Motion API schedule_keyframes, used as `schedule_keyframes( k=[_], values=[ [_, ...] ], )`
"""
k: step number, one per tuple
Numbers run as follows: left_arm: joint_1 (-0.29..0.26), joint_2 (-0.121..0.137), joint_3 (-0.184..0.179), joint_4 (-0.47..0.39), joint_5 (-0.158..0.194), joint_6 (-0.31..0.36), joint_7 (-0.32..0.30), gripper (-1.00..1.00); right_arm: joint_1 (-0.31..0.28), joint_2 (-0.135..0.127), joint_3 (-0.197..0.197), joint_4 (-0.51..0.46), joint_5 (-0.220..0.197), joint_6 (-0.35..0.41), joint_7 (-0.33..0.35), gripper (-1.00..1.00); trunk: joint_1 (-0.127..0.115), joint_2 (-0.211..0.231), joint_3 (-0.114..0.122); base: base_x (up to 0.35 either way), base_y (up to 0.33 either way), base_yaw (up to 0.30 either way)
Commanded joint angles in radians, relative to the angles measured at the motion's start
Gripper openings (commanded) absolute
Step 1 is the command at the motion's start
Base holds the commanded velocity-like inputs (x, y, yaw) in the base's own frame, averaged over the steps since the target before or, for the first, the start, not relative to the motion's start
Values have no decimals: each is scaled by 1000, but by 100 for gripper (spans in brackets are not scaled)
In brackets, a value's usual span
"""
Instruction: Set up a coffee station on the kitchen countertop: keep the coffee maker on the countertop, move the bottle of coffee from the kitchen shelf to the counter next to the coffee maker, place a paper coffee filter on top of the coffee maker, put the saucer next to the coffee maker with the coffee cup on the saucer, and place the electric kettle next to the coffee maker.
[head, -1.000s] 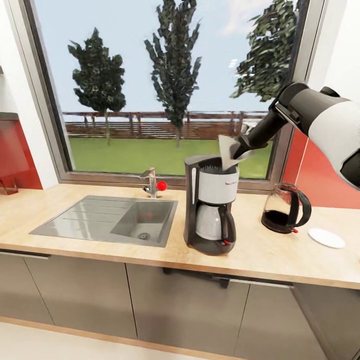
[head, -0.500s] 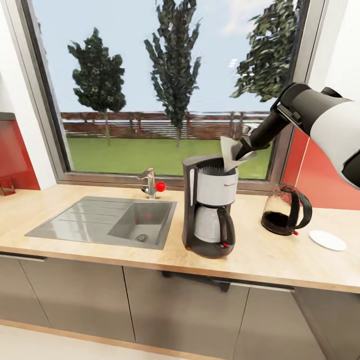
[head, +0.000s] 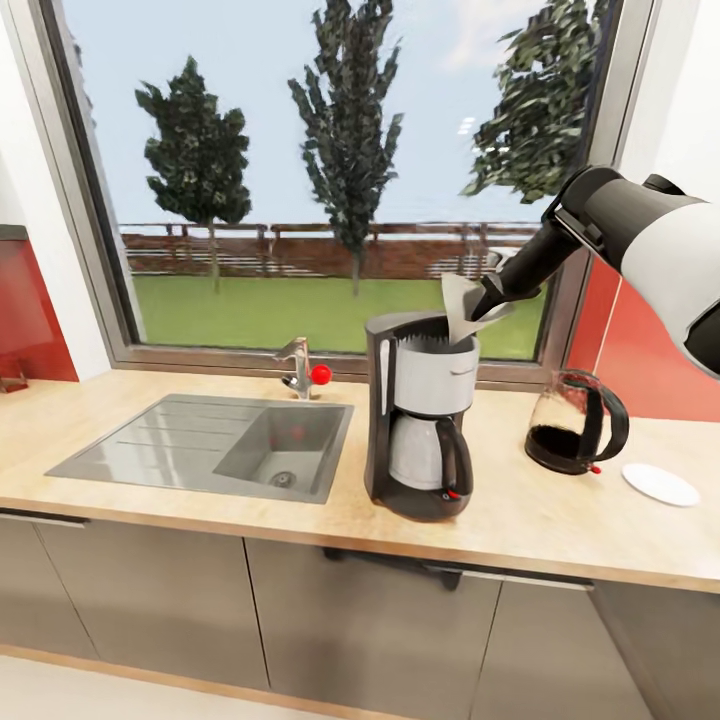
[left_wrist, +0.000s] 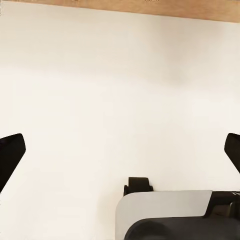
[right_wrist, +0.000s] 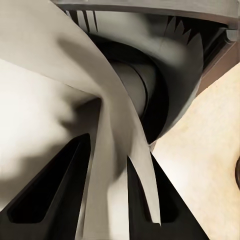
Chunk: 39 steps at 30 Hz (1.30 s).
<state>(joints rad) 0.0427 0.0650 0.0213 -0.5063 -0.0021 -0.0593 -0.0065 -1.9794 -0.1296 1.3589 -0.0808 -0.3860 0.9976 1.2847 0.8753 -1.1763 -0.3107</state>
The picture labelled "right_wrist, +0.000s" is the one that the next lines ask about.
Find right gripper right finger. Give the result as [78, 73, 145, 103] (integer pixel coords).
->
[127, 152, 210, 240]

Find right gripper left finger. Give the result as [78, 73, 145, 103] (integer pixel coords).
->
[0, 133, 91, 240]

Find paper coffee filter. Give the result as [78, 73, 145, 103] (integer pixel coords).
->
[0, 0, 161, 240]

